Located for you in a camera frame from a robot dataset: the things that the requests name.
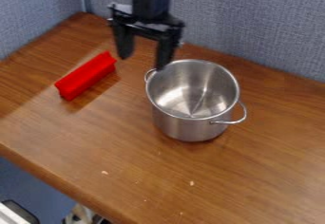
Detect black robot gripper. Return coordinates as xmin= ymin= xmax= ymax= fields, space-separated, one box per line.
xmin=109 ymin=0 xmax=184 ymax=70

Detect white object below table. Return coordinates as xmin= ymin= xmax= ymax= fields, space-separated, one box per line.
xmin=61 ymin=204 xmax=112 ymax=224

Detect stainless steel pot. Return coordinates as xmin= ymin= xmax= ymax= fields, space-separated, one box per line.
xmin=143 ymin=59 xmax=247 ymax=142

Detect black and grey corner object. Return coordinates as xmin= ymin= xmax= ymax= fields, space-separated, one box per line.
xmin=0 ymin=200 xmax=40 ymax=224

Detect red rectangular block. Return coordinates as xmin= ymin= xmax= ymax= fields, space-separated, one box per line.
xmin=54 ymin=51 xmax=116 ymax=101

